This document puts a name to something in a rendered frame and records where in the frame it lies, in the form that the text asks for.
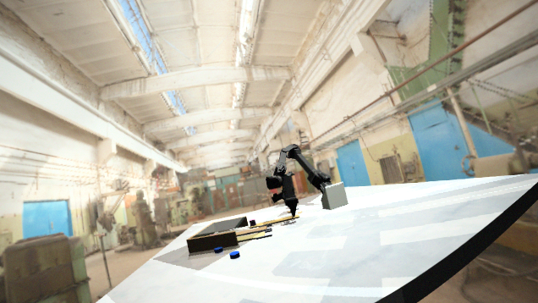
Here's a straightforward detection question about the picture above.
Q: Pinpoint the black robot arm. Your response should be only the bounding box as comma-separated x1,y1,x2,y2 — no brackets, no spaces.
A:
266,144,332,203

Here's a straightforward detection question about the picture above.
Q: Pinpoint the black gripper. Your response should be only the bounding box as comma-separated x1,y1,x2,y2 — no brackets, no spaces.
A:
283,185,299,217

